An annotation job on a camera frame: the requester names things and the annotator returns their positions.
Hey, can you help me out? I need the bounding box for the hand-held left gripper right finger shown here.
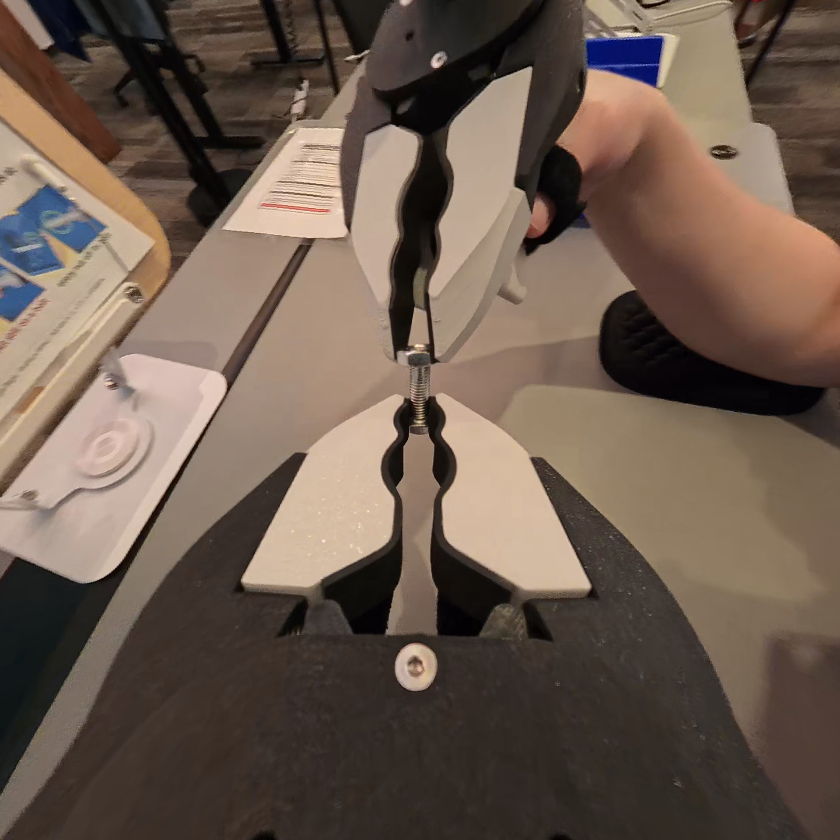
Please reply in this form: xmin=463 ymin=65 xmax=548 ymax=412
xmin=430 ymin=392 xmax=593 ymax=603

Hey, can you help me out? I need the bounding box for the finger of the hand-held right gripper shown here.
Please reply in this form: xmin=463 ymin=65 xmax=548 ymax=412
xmin=350 ymin=123 xmax=435 ymax=361
xmin=419 ymin=66 xmax=534 ymax=363

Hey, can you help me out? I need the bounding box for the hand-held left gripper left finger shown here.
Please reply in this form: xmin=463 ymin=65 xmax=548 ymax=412
xmin=241 ymin=394 xmax=404 ymax=601

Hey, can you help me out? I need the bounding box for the silver hex bolt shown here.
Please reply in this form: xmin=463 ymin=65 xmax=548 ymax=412
xmin=395 ymin=343 xmax=432 ymax=427

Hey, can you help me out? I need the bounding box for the blue plastic bin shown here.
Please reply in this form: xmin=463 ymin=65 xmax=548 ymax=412
xmin=571 ymin=34 xmax=665 ymax=229

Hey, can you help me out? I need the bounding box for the person's right forearm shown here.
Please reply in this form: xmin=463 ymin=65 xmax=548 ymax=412
xmin=620 ymin=105 xmax=840 ymax=389

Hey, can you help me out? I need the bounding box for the black desk leg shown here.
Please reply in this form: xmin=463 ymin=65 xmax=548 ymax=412
xmin=252 ymin=0 xmax=342 ymax=96

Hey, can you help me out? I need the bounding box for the laminated instruction sheet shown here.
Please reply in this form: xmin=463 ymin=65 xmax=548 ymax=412
xmin=223 ymin=126 xmax=349 ymax=240

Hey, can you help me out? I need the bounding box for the black floor stand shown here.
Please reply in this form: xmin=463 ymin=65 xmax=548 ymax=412
xmin=98 ymin=0 xmax=266 ymax=227

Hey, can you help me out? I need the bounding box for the black wrist rest pad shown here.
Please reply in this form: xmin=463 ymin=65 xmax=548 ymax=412
xmin=598 ymin=290 xmax=826 ymax=416

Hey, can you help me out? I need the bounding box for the wooden document stand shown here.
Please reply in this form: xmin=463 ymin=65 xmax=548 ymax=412
xmin=0 ymin=69 xmax=173 ymax=483

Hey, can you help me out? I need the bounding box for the printed instruction poster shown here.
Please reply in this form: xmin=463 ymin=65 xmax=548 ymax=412
xmin=0 ymin=121 xmax=156 ymax=421

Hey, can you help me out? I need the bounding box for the blue cloth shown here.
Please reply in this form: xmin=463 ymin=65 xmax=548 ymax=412
xmin=36 ymin=0 xmax=93 ymax=63

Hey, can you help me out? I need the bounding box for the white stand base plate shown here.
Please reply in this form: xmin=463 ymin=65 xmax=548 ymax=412
xmin=0 ymin=353 xmax=228 ymax=584

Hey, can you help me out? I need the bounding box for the wire page holder clip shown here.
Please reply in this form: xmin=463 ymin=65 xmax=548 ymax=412
xmin=18 ymin=156 xmax=145 ymax=304

